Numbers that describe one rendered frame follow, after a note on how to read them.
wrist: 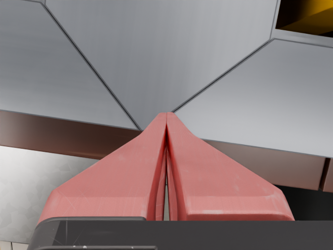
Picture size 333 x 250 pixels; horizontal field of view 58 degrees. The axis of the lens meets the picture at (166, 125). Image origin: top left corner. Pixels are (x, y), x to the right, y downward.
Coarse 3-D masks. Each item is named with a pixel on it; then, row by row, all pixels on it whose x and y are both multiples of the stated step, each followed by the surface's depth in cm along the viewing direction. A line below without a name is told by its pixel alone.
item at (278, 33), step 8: (40, 0) 25; (280, 0) 27; (64, 32) 24; (272, 32) 26; (280, 32) 27; (288, 32) 27; (296, 32) 27; (296, 40) 26; (304, 40) 26; (312, 40) 26; (320, 40) 26; (328, 40) 28; (248, 56) 24; (216, 80) 25; (120, 104) 25
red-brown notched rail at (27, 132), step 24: (0, 120) 29; (24, 120) 29; (48, 120) 29; (0, 144) 30; (24, 144) 30; (48, 144) 30; (72, 144) 30; (96, 144) 30; (120, 144) 30; (216, 144) 30; (264, 168) 30; (288, 168) 30; (312, 168) 30
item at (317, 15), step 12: (288, 0) 35; (300, 0) 32; (312, 0) 29; (324, 0) 27; (288, 12) 35; (300, 12) 32; (312, 12) 29; (324, 12) 27; (276, 24) 38; (288, 24) 34; (300, 24) 33; (312, 24) 33; (324, 24) 32
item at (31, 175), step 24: (0, 168) 45; (24, 168) 45; (48, 168) 45; (72, 168) 45; (0, 192) 46; (24, 192) 46; (48, 192) 46; (0, 216) 47; (24, 216) 47; (0, 240) 47; (24, 240) 47
